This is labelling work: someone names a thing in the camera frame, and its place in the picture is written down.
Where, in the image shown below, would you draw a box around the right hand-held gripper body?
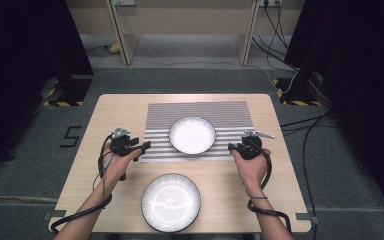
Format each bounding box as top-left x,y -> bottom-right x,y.
235,129 -> 276,160

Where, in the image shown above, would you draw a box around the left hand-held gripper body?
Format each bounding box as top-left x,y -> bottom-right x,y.
109,127 -> 141,158

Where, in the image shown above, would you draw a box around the white plate dark rim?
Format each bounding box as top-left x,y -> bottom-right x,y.
168,115 -> 217,156
141,173 -> 202,234

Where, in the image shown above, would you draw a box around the person's right hand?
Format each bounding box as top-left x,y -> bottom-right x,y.
230,148 -> 272,198

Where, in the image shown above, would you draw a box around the person's left hand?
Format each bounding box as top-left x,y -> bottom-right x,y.
101,148 -> 143,193

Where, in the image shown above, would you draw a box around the grey striped placemat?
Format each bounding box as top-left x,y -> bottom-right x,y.
140,100 -> 256,164

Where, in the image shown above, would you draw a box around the black stand base hazard tape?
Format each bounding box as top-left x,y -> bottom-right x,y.
42,75 -> 94,108
272,77 -> 323,107

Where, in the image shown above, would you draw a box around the grey tape piece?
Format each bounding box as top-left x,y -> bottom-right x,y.
43,209 -> 67,221
295,212 -> 320,225

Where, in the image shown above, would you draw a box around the yellow object on floor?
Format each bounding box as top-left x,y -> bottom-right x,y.
108,40 -> 122,55

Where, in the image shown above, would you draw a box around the wooden desk leg panel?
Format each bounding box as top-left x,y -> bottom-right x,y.
235,0 -> 260,66
105,0 -> 141,66

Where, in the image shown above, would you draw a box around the black curtain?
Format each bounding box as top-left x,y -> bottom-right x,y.
0,0 -> 94,179
284,0 -> 384,229

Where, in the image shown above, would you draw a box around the black floor cable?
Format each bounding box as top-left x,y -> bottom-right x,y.
279,112 -> 338,240

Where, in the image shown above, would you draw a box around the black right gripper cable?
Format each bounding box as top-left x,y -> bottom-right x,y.
246,138 -> 293,234

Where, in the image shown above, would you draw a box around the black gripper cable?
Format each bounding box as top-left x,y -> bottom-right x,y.
49,134 -> 114,234
246,138 -> 293,234

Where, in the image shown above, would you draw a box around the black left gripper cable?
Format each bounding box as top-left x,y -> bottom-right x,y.
49,134 -> 114,234

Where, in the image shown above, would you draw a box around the white floor cable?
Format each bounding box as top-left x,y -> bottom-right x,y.
139,41 -> 300,95

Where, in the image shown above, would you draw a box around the black outlet cables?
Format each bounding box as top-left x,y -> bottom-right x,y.
251,3 -> 299,72

